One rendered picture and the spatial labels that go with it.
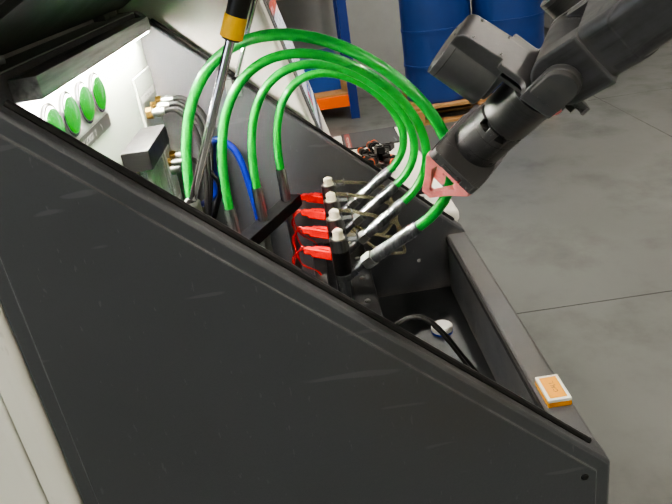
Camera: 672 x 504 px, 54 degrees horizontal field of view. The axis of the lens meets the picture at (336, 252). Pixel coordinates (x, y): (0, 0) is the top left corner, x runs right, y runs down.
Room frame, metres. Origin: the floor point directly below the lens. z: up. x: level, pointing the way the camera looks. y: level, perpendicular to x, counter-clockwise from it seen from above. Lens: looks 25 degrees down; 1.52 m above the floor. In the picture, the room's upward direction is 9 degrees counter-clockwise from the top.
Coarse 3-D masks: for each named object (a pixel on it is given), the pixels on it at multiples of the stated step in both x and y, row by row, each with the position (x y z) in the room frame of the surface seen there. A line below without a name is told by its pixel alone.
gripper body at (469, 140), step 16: (480, 112) 0.68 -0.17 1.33; (464, 128) 0.69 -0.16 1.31; (480, 128) 0.67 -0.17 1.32; (448, 144) 0.70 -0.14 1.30; (464, 144) 0.69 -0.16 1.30; (480, 144) 0.67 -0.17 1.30; (496, 144) 0.66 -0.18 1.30; (512, 144) 0.66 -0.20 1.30; (448, 160) 0.68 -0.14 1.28; (464, 160) 0.69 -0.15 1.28; (480, 160) 0.68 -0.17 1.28; (496, 160) 0.69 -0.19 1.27; (464, 176) 0.67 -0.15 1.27; (480, 176) 0.68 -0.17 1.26
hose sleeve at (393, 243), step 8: (408, 224) 0.77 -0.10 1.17; (400, 232) 0.77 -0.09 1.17; (408, 232) 0.76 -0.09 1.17; (416, 232) 0.76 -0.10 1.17; (392, 240) 0.77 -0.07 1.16; (400, 240) 0.77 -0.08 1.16; (408, 240) 0.76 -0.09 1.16; (376, 248) 0.78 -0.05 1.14; (384, 248) 0.78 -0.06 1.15; (392, 248) 0.77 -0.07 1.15; (376, 256) 0.78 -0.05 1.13; (384, 256) 0.78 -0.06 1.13
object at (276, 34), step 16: (256, 32) 0.83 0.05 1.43; (272, 32) 0.82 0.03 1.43; (288, 32) 0.81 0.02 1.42; (304, 32) 0.80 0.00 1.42; (240, 48) 0.84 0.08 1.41; (336, 48) 0.79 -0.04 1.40; (352, 48) 0.78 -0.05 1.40; (208, 64) 0.86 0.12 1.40; (368, 64) 0.77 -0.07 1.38; (384, 64) 0.77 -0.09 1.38; (400, 80) 0.76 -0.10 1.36; (192, 96) 0.87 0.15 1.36; (416, 96) 0.75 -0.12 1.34; (192, 112) 0.87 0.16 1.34; (432, 112) 0.75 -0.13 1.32; (192, 128) 0.88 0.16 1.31; (192, 176) 0.89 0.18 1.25; (432, 208) 0.75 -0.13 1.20; (416, 224) 0.76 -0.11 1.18
